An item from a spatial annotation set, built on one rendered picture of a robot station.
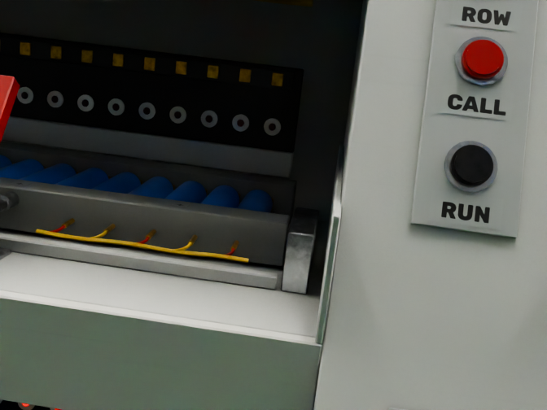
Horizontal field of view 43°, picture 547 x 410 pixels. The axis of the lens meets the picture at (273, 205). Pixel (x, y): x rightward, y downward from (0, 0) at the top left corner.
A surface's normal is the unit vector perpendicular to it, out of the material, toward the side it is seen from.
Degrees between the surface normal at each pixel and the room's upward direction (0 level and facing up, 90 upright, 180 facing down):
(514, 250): 90
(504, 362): 90
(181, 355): 112
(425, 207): 90
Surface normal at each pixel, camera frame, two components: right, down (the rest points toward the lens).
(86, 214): -0.08, 0.22
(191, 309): 0.11, -0.97
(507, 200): -0.05, -0.17
